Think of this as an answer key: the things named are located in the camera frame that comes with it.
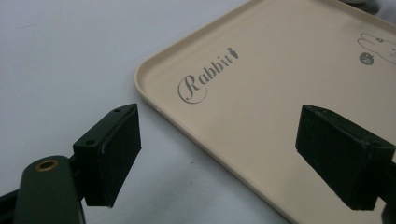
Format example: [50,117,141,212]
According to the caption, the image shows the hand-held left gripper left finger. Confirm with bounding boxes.
[72,103,142,208]

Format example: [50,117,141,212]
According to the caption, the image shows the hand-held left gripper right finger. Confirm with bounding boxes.
[295,104,396,211]

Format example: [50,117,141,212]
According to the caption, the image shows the beige printed plastic tray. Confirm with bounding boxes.
[134,0,396,224]

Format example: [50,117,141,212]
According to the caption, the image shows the dark object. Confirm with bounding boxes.
[341,0,381,15]

